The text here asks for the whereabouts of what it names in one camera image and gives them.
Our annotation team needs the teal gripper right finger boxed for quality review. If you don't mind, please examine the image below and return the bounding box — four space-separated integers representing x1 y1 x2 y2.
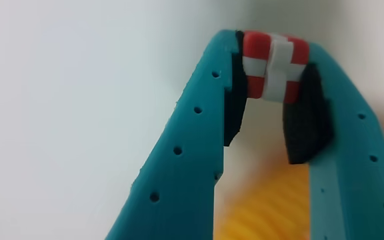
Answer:
282 42 384 240

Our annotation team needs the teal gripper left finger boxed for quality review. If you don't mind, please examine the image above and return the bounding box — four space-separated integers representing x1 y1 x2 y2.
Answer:
105 29 249 240

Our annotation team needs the red and white cube piece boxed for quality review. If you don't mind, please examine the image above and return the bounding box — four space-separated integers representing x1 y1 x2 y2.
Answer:
241 30 311 104

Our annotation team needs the yellow lattice basket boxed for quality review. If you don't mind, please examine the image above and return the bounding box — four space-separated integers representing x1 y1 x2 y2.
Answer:
213 155 384 240

